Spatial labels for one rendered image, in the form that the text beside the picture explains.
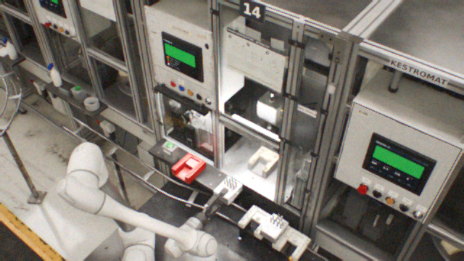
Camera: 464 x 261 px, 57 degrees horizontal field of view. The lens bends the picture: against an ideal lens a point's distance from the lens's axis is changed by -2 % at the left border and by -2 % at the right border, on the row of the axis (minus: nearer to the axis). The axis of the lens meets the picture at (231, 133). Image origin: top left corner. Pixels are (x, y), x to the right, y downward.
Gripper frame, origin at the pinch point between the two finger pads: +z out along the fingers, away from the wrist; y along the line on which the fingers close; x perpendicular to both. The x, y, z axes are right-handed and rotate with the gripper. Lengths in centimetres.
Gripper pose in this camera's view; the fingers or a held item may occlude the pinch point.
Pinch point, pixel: (222, 196)
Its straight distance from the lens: 228.7
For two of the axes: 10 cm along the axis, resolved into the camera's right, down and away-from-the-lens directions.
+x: -8.0, -4.2, 4.2
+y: -0.1, -7.0, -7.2
